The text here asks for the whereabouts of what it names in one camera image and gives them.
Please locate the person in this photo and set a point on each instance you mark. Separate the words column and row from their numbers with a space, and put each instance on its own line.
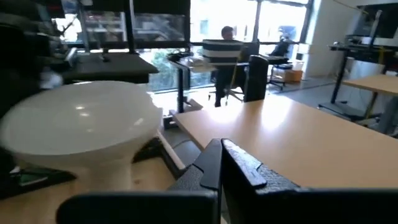
column 222, row 53

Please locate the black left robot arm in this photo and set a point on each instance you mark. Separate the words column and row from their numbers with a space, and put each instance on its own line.
column 18, row 77

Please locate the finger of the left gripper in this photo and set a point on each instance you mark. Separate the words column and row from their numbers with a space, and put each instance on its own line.
column 56, row 181

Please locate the black aluminium table frame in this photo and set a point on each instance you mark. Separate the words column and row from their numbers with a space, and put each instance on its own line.
column 149, row 152

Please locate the dark gray desk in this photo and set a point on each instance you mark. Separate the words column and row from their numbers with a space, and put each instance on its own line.
column 109, row 67

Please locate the black standing desk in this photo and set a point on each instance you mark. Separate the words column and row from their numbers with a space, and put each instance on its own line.
column 339, row 77

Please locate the small light wooden desk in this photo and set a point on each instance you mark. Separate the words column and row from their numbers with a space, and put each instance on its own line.
column 376, row 84

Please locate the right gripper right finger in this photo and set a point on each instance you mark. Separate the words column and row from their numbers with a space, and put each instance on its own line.
column 248, row 193

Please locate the large bright window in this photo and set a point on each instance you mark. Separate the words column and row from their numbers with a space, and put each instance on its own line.
column 217, row 15

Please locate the large light wooden desk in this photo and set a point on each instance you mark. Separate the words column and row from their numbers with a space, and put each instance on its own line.
column 295, row 140

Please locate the black office chair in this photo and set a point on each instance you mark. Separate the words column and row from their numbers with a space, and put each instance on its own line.
column 280, row 49

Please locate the black desk with clutter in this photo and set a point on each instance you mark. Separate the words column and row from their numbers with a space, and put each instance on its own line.
column 180, row 87

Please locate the brown cardboard box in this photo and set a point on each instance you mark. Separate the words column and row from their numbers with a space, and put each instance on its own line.
column 293, row 76

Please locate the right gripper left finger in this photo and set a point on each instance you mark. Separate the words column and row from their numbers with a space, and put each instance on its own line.
column 199, row 186

